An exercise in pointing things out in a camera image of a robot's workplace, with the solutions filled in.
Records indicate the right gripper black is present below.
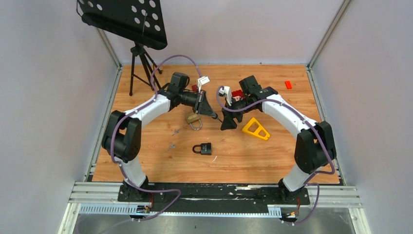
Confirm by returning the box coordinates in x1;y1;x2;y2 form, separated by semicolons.
221;96;256;131

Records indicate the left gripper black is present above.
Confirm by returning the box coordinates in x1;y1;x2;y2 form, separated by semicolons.
180;90;217;118

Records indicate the black headed key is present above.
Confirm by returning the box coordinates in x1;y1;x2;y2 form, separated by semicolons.
212;114;223;123

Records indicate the black padlock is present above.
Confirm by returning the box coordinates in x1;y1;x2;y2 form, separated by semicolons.
192;142;212;156

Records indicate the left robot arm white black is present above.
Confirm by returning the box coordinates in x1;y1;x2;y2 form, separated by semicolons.
101;72;218;201

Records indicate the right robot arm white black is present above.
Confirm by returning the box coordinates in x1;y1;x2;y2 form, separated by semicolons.
216;76;337;204

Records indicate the brass padlock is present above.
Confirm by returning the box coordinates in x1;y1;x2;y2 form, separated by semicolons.
185;113;203;130

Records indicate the yellow triangular plastic piece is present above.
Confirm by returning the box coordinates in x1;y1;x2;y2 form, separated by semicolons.
242;117;270;140

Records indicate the red toy brick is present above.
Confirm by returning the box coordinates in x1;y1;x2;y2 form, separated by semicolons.
231;90;244;101

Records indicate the small red block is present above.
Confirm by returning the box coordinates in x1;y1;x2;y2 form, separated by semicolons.
284;80;293;90

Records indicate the black music stand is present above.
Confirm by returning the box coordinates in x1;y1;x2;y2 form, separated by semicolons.
76;0;168;96

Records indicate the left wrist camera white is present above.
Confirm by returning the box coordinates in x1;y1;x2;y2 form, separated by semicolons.
197;76;210;93

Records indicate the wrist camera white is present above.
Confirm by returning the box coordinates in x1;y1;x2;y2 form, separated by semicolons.
197;76;210;93
218;86;233;106

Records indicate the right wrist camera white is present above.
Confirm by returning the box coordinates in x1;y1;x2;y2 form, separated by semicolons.
218;86;233;106

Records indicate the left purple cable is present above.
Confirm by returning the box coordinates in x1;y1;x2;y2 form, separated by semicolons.
75;55;204;227

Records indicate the purple cable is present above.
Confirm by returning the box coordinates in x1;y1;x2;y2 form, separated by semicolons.
216;85;336;226
75;55;204;227

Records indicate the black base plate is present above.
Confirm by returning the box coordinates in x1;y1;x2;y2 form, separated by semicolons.
117;183;310;214

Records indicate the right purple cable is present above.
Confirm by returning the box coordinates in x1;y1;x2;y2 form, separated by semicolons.
216;85;336;226

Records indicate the slotted cable duct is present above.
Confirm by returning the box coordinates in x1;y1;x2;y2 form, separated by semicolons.
79;204;282;217

